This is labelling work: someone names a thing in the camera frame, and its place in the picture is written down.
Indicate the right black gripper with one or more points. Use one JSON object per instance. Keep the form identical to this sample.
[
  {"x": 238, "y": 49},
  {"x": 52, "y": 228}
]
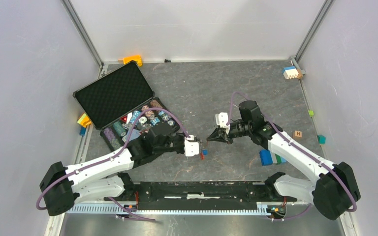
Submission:
[{"x": 215, "y": 136}]

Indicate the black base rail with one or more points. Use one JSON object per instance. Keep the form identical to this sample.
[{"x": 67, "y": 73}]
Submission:
[{"x": 198, "y": 195}]

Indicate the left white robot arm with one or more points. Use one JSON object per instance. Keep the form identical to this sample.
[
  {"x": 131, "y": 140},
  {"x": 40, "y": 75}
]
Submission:
[{"x": 64, "y": 186}]

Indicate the teal cube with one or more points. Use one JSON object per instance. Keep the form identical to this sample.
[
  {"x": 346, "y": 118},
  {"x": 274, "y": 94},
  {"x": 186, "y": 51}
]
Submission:
[{"x": 321, "y": 139}]

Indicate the blue green white brick stack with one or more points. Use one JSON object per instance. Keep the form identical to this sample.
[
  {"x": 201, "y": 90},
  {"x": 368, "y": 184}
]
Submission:
[{"x": 268, "y": 158}]

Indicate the orange toy brick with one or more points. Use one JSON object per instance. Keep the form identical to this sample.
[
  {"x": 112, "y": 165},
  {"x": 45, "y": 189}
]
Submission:
[{"x": 135, "y": 58}]

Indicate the white slotted cable duct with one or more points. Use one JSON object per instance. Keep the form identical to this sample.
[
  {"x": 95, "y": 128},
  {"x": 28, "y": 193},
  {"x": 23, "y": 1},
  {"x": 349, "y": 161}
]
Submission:
[{"x": 112, "y": 208}]

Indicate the small blue block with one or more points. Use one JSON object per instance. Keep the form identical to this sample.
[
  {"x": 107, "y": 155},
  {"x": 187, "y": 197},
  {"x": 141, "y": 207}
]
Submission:
[{"x": 82, "y": 131}]

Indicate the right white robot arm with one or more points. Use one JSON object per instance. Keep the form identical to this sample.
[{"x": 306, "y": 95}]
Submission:
[{"x": 332, "y": 188}]

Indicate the black poker chip case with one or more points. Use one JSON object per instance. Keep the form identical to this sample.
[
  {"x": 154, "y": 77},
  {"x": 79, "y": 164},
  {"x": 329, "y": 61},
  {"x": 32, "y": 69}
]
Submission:
[{"x": 119, "y": 99}]

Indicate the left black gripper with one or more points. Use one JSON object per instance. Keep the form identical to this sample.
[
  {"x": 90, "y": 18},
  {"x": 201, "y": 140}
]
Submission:
[{"x": 182, "y": 137}]

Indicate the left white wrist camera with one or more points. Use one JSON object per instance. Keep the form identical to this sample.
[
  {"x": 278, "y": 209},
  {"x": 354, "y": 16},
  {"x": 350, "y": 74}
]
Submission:
[{"x": 192, "y": 146}]

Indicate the keyring with blue red tags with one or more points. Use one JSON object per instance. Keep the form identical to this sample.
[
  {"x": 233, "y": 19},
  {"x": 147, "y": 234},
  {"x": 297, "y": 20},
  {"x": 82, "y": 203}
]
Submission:
[{"x": 203, "y": 153}]

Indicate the blue white brown brick stack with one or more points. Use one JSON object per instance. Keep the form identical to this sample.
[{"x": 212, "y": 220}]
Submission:
[{"x": 292, "y": 72}]

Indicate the wooden letter H cube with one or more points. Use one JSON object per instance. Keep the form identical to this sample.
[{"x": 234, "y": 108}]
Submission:
[{"x": 297, "y": 134}]

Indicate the yellow orange brick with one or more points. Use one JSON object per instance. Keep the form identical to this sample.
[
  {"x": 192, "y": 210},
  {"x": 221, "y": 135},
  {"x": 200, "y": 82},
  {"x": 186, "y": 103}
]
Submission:
[{"x": 84, "y": 120}]

